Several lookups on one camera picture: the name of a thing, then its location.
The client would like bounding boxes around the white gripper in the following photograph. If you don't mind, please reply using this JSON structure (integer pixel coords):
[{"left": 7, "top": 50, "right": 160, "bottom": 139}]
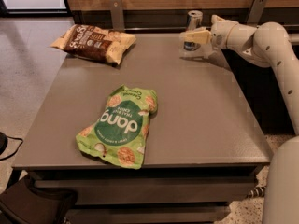
[{"left": 180, "top": 15, "right": 238, "bottom": 49}]

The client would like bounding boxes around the blue silver redbull can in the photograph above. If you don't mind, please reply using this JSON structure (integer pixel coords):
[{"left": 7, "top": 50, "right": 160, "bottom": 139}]
[{"left": 184, "top": 10, "right": 203, "bottom": 51}]

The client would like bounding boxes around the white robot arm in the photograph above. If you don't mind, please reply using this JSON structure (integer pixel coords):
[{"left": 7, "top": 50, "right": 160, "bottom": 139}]
[{"left": 180, "top": 15, "right": 299, "bottom": 224}]

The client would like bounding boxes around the brown cream snack bag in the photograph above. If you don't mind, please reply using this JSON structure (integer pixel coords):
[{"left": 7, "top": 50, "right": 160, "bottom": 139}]
[{"left": 50, "top": 24, "right": 136, "bottom": 64}]

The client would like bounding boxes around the green rice chip bag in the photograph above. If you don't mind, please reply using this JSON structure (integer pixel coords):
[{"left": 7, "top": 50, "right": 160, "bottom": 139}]
[{"left": 76, "top": 85, "right": 158, "bottom": 170}]

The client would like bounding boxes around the grey drawer cabinet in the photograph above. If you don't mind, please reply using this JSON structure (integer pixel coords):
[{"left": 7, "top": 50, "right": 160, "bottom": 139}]
[{"left": 13, "top": 34, "right": 272, "bottom": 223}]

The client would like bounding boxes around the dark brown chair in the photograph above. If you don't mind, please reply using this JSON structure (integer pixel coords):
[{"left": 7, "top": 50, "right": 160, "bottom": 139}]
[{"left": 0, "top": 175, "right": 77, "bottom": 224}]

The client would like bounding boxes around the right metal wall bracket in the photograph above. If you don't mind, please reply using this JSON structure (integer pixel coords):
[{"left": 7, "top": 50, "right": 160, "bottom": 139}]
[{"left": 246, "top": 0, "right": 267, "bottom": 25}]

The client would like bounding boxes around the metal wall bracket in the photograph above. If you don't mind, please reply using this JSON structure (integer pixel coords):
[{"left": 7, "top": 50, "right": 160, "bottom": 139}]
[
  {"left": 109, "top": 0, "right": 125, "bottom": 32},
  {"left": 246, "top": 0, "right": 267, "bottom": 25}
]

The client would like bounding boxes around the left metal wall bracket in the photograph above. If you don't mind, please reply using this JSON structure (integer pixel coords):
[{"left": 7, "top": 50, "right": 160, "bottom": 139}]
[{"left": 109, "top": 0, "right": 125, "bottom": 32}]

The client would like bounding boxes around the black white striped cable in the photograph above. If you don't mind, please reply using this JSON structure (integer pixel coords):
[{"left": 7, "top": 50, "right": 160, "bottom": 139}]
[{"left": 247, "top": 186, "right": 266, "bottom": 199}]

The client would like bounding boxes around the black cable on floor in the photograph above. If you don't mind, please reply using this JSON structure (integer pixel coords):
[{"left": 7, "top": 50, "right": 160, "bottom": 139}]
[{"left": 0, "top": 136, "right": 24, "bottom": 161}]

